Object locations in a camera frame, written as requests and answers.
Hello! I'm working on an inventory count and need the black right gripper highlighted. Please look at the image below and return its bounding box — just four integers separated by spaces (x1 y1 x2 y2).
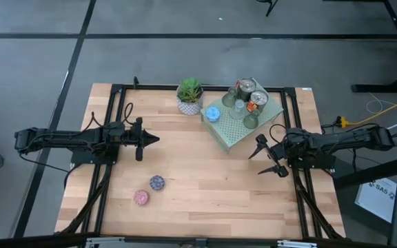
248 134 291 178

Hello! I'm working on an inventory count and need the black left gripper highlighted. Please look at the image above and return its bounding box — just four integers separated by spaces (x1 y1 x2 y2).
121 116 161 162

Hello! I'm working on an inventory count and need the dark floral candle tin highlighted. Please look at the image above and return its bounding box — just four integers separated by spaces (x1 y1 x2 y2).
149 175 165 192

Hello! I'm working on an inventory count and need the clear glass candlestick holder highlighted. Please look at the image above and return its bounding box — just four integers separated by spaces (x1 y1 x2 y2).
229 99 248 121

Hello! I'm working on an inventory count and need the pink patterned candle tin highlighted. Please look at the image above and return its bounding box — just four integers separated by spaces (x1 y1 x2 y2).
132 189 150 207

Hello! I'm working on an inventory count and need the silver ribbed candle jar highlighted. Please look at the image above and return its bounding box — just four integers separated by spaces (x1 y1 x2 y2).
235 76 257 101
247 88 270 113

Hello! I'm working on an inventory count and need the blue patterned candle tin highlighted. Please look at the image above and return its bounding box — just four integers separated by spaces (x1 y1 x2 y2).
205 105 222 123

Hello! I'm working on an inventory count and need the grey-green glass candlestick holder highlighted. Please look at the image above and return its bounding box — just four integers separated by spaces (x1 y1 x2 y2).
221 87 238 108

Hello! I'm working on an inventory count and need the green perforated metal shelf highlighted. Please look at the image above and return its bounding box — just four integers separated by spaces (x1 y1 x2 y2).
200 78 285 154

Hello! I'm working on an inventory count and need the succulent in white patterned pot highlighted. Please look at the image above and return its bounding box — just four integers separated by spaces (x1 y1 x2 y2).
176 76 205 116

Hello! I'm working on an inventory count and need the black floor beam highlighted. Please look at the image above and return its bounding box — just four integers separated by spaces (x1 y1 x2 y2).
332 153 397 190

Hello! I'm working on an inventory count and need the white cardboard box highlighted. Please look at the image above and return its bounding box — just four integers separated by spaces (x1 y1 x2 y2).
354 177 397 224

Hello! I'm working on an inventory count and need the black chair base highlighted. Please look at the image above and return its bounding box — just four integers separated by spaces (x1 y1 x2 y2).
256 0 279 17

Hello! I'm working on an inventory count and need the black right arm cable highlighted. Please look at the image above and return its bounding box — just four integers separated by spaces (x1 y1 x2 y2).
269 123 289 142

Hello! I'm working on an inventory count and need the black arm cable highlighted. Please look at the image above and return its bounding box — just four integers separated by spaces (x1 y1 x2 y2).
269 123 289 142
90 102 134 129

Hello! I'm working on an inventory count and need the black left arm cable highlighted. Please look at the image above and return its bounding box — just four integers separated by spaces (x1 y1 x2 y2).
90 102 134 129

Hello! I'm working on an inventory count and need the black aluminium table frame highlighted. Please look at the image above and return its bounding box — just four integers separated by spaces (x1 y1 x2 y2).
55 76 346 242

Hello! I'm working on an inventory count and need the yellow extension cable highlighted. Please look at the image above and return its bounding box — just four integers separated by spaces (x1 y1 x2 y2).
336 92 397 129

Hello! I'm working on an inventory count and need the silver aluminium bracket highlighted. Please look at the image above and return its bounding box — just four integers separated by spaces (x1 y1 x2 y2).
84 236 126 248
276 240 318 248

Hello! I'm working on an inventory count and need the thin white cable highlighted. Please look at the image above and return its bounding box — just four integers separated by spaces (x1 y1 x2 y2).
366 93 397 115

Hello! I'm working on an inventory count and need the black desk frame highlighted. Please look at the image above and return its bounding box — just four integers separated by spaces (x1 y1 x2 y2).
322 0 397 94

